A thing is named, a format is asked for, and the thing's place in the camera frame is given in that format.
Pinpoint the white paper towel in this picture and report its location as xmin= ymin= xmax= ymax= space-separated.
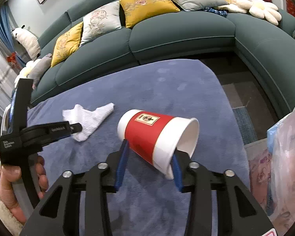
xmin=62 ymin=103 xmax=114 ymax=142

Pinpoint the trash bin with white liner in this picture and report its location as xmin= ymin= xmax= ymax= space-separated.
xmin=245 ymin=108 xmax=295 ymax=235

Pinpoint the person's left hand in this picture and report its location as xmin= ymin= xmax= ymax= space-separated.
xmin=0 ymin=154 xmax=50 ymax=225

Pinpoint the white chair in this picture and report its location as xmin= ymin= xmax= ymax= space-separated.
xmin=0 ymin=104 xmax=11 ymax=136

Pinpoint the left white flower cushion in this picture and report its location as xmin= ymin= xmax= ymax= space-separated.
xmin=14 ymin=59 xmax=41 ymax=88

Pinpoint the grey plush toy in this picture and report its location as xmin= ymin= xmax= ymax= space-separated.
xmin=27 ymin=53 xmax=52 ymax=89

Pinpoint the blue floor rug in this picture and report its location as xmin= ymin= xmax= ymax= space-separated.
xmin=232 ymin=107 xmax=257 ymax=145

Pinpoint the white plush alpaca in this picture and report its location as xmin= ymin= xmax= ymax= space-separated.
xmin=11 ymin=25 xmax=41 ymax=61

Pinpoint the blue table cloth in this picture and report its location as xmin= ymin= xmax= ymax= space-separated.
xmin=12 ymin=59 xmax=252 ymax=236

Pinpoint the left yellow cushion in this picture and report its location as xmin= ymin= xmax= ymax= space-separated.
xmin=51 ymin=22 xmax=84 ymax=67

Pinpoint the yellow cushion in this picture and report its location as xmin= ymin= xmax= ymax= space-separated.
xmin=119 ymin=0 xmax=180 ymax=28
xmin=51 ymin=22 xmax=84 ymax=67

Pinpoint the blue curtain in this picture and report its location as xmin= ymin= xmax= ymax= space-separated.
xmin=0 ymin=2 xmax=25 ymax=69

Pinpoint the left pale embroidered cushion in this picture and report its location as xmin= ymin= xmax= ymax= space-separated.
xmin=80 ymin=1 xmax=122 ymax=46

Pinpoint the right yellow cushion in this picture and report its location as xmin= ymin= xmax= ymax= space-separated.
xmin=119 ymin=0 xmax=180 ymax=28

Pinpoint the green sectional sofa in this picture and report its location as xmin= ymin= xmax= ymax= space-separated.
xmin=31 ymin=11 xmax=295 ymax=117

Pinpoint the blue patterned cloth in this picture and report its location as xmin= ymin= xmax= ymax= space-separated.
xmin=201 ymin=7 xmax=228 ymax=18

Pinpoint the red wall decoration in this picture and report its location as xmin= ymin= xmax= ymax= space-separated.
xmin=286 ymin=0 xmax=295 ymax=17

